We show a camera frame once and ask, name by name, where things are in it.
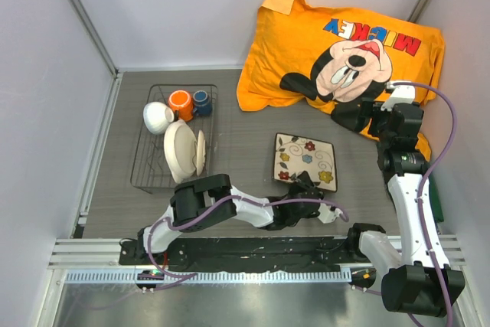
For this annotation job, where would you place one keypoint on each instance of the square floral plate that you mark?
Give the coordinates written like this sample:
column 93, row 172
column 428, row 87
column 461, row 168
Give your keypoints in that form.
column 294, row 155

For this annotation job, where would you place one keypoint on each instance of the blue mug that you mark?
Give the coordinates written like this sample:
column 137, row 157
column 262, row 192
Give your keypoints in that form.
column 202, row 103

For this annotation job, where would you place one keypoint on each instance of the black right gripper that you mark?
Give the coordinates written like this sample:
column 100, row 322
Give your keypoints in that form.
column 370, row 109

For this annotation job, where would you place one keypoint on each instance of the white ribbed bowl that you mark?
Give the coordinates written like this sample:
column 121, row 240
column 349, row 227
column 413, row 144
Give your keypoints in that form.
column 157, row 117

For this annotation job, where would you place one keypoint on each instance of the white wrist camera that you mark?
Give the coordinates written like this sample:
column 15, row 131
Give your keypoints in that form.
column 400, row 92
column 328, row 214

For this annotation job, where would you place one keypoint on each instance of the orange mug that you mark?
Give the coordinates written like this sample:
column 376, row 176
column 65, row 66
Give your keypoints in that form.
column 181, row 102

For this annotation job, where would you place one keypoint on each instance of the aluminium frame rail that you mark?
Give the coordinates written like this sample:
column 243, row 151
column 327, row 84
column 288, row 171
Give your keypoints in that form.
column 94, row 253

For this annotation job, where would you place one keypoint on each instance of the large white oval dish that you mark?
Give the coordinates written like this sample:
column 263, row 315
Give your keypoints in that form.
column 180, row 145

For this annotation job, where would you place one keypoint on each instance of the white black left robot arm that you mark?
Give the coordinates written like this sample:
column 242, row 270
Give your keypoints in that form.
column 203, row 203

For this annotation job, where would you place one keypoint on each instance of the white slotted cable duct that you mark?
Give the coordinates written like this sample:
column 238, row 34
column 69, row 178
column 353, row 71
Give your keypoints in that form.
column 141, row 276

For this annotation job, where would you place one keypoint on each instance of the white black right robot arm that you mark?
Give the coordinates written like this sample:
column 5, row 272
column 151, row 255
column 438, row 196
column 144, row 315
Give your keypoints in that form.
column 417, row 279

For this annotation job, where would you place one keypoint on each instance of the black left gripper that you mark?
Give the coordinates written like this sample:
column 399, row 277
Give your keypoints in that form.
column 298, row 185

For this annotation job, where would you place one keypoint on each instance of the small cream plate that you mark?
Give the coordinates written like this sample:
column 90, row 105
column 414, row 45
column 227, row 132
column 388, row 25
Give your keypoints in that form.
column 200, row 157

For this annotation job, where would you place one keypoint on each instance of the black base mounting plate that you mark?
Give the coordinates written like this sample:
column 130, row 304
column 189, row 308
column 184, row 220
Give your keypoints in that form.
column 258, row 254

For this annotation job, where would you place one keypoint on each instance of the black wire dish rack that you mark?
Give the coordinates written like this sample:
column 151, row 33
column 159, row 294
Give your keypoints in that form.
column 150, row 171

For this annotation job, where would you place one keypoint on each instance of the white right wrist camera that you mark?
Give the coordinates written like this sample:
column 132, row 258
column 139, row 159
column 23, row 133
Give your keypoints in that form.
column 400, row 92

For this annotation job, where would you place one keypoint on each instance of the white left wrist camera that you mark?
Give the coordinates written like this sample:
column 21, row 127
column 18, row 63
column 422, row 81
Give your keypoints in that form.
column 328, row 214

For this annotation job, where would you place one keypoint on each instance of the orange Mickey pillow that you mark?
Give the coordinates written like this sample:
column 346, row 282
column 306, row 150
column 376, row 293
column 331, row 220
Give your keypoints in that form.
column 333, row 58

